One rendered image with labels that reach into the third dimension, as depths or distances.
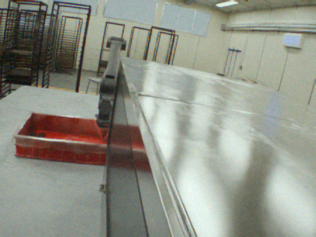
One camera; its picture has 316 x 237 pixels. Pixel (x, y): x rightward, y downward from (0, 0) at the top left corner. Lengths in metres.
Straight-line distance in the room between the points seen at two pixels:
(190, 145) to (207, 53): 9.07
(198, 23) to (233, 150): 8.93
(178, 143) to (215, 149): 0.02
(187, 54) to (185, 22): 1.19
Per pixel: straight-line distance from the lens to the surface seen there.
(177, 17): 8.85
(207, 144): 0.16
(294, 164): 0.18
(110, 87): 1.04
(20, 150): 1.08
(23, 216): 0.80
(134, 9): 8.63
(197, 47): 9.07
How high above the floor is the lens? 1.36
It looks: 17 degrees down
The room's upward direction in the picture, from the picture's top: 12 degrees clockwise
